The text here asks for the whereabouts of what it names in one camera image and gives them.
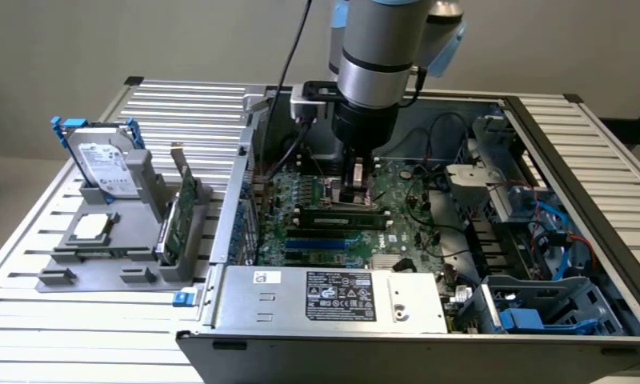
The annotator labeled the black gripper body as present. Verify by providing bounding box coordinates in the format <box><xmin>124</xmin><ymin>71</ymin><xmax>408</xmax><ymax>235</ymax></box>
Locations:
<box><xmin>329</xmin><ymin>102</ymin><xmax>399</xmax><ymax>156</ymax></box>

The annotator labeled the RAM stick with white label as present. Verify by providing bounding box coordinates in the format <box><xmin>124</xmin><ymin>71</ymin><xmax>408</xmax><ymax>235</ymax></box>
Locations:
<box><xmin>296</xmin><ymin>209</ymin><xmax>392</xmax><ymax>232</ymax></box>

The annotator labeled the CPU socket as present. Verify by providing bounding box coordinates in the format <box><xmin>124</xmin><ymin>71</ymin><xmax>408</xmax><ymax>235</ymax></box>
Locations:
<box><xmin>319</xmin><ymin>174</ymin><xmax>387</xmax><ymax>212</ymax></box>

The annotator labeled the green motherboard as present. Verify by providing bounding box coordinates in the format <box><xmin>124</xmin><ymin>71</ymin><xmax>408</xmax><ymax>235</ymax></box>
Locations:
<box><xmin>248</xmin><ymin>154</ymin><xmax>463</xmax><ymax>279</ymax></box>

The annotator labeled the blue expansion slot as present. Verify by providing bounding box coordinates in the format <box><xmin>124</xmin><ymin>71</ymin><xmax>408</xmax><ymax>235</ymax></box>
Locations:
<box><xmin>284</xmin><ymin>238</ymin><xmax>349</xmax><ymax>250</ymax></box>

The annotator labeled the silver chipset heatsink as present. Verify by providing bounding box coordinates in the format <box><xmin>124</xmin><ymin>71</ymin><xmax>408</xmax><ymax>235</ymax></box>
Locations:
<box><xmin>369</xmin><ymin>254</ymin><xmax>403</xmax><ymax>272</ymax></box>

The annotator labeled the silver power supply unit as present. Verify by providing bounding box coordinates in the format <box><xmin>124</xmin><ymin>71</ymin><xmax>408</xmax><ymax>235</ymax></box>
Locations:
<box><xmin>208</xmin><ymin>265</ymin><xmax>451</xmax><ymax>336</ymax></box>

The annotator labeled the green graphics card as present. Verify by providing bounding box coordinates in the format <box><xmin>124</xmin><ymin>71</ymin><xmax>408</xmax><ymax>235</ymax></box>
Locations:
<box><xmin>156</xmin><ymin>141</ymin><xmax>203</xmax><ymax>266</ymax></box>

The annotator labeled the open black PC case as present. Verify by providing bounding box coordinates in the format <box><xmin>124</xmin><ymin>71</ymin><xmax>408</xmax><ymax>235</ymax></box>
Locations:
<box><xmin>173</xmin><ymin>84</ymin><xmax>640</xmax><ymax>384</ymax></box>

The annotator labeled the grey parts rack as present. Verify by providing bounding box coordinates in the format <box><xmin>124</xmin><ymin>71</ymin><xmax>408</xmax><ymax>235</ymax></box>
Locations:
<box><xmin>33</xmin><ymin>149</ymin><xmax>217</xmax><ymax>294</ymax></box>

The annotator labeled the blue case latch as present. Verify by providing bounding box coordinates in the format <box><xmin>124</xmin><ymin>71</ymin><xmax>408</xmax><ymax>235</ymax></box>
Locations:
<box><xmin>172</xmin><ymin>288</ymin><xmax>200</xmax><ymax>310</ymax></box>

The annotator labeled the grey disk bay cage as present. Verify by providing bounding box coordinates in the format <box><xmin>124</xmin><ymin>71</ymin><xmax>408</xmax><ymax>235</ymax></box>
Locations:
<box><xmin>473</xmin><ymin>274</ymin><xmax>634</xmax><ymax>338</ymax></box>

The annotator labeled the silver CPU chip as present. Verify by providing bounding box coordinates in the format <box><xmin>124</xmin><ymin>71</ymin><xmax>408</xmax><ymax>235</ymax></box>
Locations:
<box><xmin>71</xmin><ymin>213</ymin><xmax>113</xmax><ymax>242</ymax></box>

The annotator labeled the white black wrist camera box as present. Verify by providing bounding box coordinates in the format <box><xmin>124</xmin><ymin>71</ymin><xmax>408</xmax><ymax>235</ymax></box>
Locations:
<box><xmin>289</xmin><ymin>80</ymin><xmax>344</xmax><ymax>122</ymax></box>

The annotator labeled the black looped wire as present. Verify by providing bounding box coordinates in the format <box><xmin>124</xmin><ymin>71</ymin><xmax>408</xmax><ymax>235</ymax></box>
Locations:
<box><xmin>424</xmin><ymin>113</ymin><xmax>467</xmax><ymax>169</ymax></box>

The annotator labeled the silver metal drive bracket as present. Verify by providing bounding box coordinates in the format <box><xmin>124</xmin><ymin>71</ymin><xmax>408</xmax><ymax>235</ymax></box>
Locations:
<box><xmin>443</xmin><ymin>162</ymin><xmax>516</xmax><ymax>203</ymax></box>

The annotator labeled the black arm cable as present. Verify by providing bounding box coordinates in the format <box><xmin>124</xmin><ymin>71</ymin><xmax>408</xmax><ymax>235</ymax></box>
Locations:
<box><xmin>259</xmin><ymin>0</ymin><xmax>315</xmax><ymax>181</ymax></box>

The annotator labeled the blue wire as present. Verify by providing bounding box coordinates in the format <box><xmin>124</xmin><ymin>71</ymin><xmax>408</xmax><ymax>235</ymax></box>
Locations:
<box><xmin>531</xmin><ymin>198</ymin><xmax>588</xmax><ymax>283</ymax></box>

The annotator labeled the red wire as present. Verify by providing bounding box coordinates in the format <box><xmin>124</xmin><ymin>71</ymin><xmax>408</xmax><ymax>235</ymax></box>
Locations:
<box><xmin>563</xmin><ymin>234</ymin><xmax>600</xmax><ymax>270</ymax></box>

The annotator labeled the blue disk tray handle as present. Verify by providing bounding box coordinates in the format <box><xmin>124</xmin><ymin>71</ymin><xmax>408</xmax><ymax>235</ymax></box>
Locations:
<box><xmin>498</xmin><ymin>308</ymin><xmax>547</xmax><ymax>334</ymax></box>

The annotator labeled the hard disk with blue bracket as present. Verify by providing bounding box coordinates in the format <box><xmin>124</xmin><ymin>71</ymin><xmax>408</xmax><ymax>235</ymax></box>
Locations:
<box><xmin>49</xmin><ymin>115</ymin><xmax>143</xmax><ymax>206</ymax></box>

